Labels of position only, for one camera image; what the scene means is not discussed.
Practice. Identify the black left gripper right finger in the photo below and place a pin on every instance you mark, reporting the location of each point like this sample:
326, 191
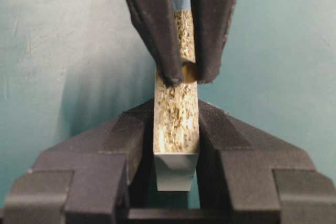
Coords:
252, 176

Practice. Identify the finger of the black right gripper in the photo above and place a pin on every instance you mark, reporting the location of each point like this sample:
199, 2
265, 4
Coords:
154, 21
211, 19

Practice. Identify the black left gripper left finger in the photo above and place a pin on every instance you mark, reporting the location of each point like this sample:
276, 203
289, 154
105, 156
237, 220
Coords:
88, 177

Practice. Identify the white particle board plank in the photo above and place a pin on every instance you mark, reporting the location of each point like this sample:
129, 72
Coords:
176, 128

